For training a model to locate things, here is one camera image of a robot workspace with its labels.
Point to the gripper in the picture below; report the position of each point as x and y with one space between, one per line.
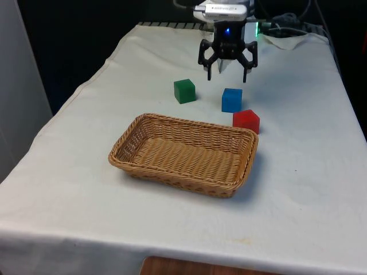
228 40

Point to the blue cube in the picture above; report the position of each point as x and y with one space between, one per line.
231 100

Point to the green cube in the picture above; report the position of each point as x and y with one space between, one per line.
185 91

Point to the red cube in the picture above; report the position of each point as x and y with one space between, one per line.
246 121

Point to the wicker basket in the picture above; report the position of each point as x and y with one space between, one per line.
183 156

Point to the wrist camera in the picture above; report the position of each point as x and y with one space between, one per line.
220 11

